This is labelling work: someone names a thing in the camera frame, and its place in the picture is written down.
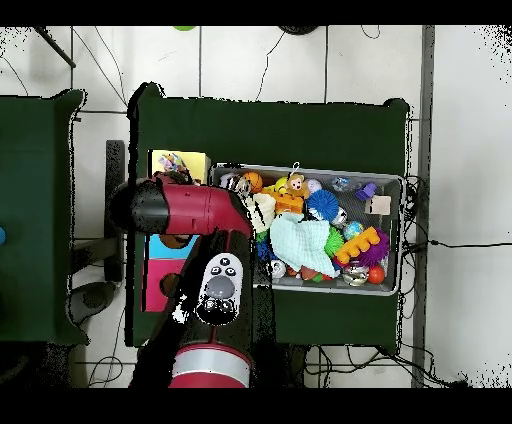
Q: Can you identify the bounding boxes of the light blue knitted cloth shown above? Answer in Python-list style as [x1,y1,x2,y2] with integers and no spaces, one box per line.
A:
[269,211,341,278]

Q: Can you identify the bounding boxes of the colourful confetti paper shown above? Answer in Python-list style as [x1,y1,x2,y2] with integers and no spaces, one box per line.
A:
[156,151,190,174]

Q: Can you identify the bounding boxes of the wooden box with three holes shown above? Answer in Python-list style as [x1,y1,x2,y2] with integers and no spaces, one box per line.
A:
[141,149,212,314]

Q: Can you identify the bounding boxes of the shallow metal mesh bin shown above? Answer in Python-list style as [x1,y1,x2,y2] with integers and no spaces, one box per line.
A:
[209,161,406,297]

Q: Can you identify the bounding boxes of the cream knitted cloth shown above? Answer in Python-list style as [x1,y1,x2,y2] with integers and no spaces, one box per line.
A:
[243,192,278,235]

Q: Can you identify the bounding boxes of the orange toy basketball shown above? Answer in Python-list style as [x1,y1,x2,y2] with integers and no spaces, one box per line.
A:
[242,171,264,195]

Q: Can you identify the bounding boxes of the orange toy building brick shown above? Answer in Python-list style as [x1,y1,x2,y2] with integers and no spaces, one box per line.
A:
[259,183,306,216]
[334,226,382,266]

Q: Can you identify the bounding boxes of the brown plush monkey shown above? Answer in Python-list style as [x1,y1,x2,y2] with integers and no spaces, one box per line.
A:
[284,172,311,200]

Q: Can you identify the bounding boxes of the large blue spiky ball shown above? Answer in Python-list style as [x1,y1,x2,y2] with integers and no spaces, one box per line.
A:
[305,188,340,223]

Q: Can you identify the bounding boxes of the small globe ball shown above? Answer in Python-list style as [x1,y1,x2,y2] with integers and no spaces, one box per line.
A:
[342,220,365,242]

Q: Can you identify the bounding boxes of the purple spiky ball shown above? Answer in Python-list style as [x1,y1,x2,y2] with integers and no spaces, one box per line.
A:
[355,228,390,268]

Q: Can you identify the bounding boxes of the dark grey stand foot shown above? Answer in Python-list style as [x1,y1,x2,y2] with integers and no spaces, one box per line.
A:
[69,280,118,326]

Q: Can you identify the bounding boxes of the dark green side table cloth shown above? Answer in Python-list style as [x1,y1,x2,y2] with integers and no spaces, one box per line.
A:
[0,88,90,347]

